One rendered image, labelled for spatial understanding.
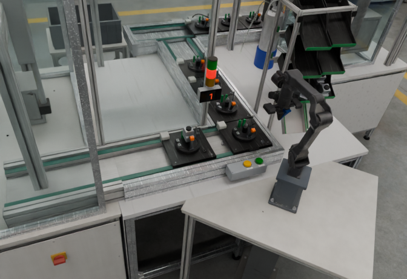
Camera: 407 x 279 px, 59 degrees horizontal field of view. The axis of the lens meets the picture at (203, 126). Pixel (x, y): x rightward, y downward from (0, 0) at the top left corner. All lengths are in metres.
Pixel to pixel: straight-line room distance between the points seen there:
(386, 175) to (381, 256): 0.88
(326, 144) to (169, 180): 1.02
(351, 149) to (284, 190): 0.70
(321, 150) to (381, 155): 1.65
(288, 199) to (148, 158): 0.75
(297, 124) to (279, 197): 0.49
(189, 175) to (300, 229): 0.60
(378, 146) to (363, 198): 1.87
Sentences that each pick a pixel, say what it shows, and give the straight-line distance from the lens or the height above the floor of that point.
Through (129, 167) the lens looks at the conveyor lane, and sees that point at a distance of 1.88.
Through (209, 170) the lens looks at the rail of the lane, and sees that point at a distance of 1.84.
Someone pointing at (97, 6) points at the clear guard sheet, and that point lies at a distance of 1.55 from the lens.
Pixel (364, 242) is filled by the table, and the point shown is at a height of 0.86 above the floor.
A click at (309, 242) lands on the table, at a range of 1.80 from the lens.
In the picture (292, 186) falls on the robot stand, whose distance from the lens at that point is 1.75.
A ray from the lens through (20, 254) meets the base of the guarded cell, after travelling 1.89.
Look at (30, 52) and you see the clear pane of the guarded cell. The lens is 1.22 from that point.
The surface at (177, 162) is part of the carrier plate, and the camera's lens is 1.83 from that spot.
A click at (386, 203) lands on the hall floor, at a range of 3.41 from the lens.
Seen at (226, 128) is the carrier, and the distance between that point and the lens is 2.05.
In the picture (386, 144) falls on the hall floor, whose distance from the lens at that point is 4.00.
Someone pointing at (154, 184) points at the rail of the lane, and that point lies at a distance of 1.78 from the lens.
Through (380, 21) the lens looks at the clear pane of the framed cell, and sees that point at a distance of 3.14.
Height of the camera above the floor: 2.30
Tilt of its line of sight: 41 degrees down
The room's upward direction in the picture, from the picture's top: 6 degrees clockwise
